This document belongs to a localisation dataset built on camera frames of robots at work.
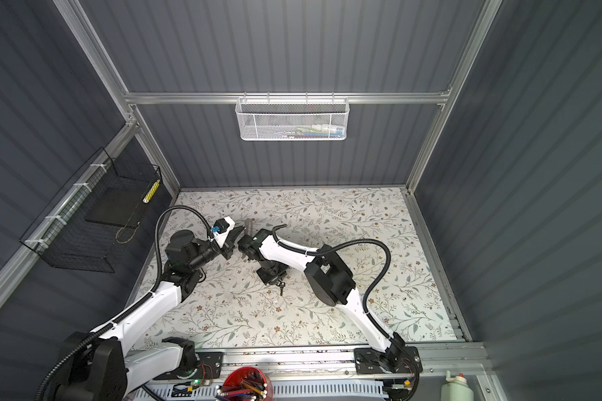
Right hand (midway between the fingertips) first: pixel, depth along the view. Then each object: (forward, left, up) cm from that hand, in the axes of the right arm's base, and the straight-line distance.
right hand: (279, 282), depth 91 cm
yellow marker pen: (+19, +41, +30) cm, 54 cm away
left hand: (+9, +11, +24) cm, 27 cm away
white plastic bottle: (-32, -50, +6) cm, 60 cm away
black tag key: (-1, -1, +2) cm, 2 cm away
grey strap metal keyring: (+8, +8, +24) cm, 26 cm away
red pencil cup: (-31, +6, +6) cm, 32 cm away
